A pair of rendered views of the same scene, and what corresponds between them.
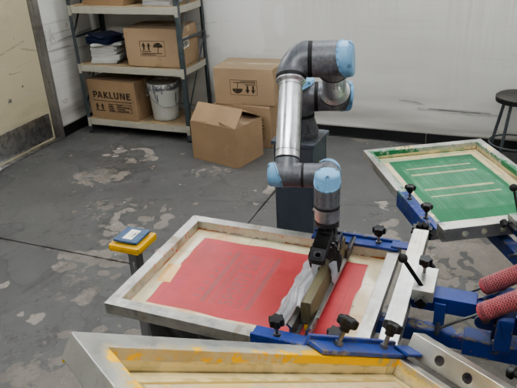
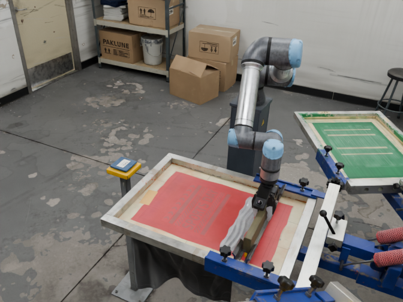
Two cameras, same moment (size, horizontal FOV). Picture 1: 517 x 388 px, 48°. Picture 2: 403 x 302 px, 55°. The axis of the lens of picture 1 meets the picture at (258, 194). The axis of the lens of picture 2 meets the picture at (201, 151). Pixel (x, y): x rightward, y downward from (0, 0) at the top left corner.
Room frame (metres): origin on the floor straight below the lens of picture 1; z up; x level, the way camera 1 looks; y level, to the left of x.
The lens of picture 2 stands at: (0.24, 0.05, 2.10)
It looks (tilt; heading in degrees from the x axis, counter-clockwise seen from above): 32 degrees down; 1
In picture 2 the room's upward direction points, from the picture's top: 2 degrees clockwise
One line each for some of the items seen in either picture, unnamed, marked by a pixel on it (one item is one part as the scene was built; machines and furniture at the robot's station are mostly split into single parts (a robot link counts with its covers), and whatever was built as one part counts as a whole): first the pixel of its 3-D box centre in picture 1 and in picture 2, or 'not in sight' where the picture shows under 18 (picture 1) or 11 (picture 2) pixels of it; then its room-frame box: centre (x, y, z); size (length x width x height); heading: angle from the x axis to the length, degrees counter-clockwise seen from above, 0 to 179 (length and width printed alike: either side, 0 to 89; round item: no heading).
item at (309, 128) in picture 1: (300, 123); (252, 91); (2.23, -0.18, 1.25); 0.15 x 0.15 x 0.10
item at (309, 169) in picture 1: (322, 175); (268, 142); (1.60, -0.20, 1.30); 0.11 x 0.11 x 0.08; 81
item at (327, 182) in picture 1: (327, 188); (271, 155); (1.50, -0.20, 1.31); 0.09 x 0.08 x 0.11; 171
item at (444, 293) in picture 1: (444, 299); (349, 244); (1.34, -0.51, 1.02); 0.17 x 0.06 x 0.05; 67
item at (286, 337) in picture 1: (305, 349); (244, 273); (1.21, -0.10, 0.97); 0.30 x 0.05 x 0.07; 67
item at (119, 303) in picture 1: (261, 278); (214, 210); (1.56, 0.01, 0.97); 0.79 x 0.58 x 0.04; 67
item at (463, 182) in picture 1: (478, 178); (378, 145); (2.05, -0.86, 1.05); 1.08 x 0.61 x 0.23; 7
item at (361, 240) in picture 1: (355, 245); (284, 190); (1.73, -0.32, 0.97); 0.30 x 0.05 x 0.07; 67
